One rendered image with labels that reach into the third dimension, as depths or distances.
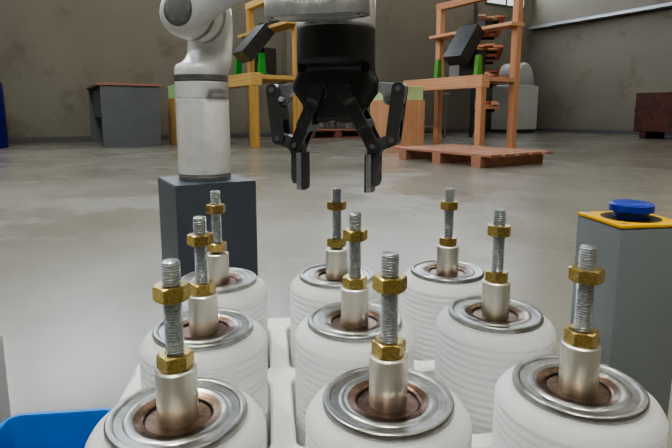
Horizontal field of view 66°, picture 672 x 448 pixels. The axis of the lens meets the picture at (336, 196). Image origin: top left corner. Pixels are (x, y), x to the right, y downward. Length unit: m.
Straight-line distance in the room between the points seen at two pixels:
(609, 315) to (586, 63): 12.18
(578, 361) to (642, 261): 0.24
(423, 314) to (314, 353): 0.17
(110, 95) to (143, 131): 0.58
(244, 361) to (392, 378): 0.13
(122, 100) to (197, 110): 6.21
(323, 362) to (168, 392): 0.13
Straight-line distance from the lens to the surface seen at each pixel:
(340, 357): 0.39
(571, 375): 0.35
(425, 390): 0.33
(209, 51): 0.97
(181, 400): 0.31
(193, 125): 0.92
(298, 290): 0.52
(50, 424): 0.64
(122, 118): 7.11
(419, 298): 0.53
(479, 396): 0.44
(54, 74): 8.76
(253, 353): 0.40
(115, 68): 8.84
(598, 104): 12.46
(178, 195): 0.89
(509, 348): 0.42
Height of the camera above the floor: 0.42
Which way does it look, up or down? 9 degrees down
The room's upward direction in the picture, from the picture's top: straight up
